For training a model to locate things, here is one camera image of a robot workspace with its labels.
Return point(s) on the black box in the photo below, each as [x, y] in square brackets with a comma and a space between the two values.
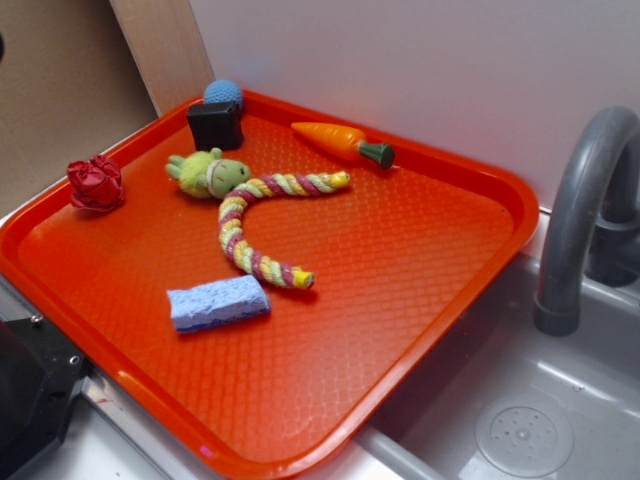
[215, 125]

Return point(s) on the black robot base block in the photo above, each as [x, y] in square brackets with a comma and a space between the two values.
[42, 373]

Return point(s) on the orange plastic tray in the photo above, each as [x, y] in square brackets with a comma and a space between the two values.
[398, 256]

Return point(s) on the orange toy carrot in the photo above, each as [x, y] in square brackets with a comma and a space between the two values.
[346, 143]

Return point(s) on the blue sponge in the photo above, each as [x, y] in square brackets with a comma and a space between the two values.
[218, 303]

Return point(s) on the blue crocheted ball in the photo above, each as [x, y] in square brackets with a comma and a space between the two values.
[222, 90]

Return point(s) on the red crumpled cloth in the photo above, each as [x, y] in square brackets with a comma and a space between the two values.
[96, 184]

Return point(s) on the grey toy sink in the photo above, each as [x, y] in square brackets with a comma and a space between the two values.
[426, 428]

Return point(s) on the grey toy faucet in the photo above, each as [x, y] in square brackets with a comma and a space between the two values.
[593, 231]

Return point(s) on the round sink drain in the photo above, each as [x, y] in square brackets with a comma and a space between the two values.
[524, 436]

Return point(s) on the green plush rope toy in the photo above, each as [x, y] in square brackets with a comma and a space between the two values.
[208, 174]

